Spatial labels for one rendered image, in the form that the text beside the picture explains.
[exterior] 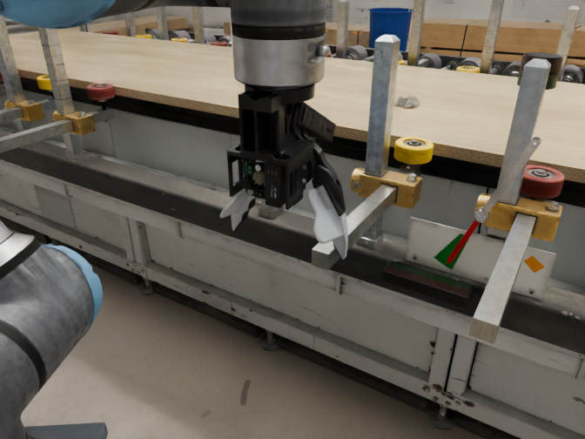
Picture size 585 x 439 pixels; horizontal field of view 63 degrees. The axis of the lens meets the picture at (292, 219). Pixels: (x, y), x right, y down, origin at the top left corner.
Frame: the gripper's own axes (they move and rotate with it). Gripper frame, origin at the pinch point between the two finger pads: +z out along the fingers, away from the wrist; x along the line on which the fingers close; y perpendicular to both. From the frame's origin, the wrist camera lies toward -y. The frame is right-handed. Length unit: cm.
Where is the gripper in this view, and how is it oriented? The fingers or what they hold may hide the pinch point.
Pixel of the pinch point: (289, 242)
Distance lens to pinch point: 59.6
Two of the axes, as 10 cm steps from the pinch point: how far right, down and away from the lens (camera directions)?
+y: -4.5, 4.3, -7.9
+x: 8.9, 2.1, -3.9
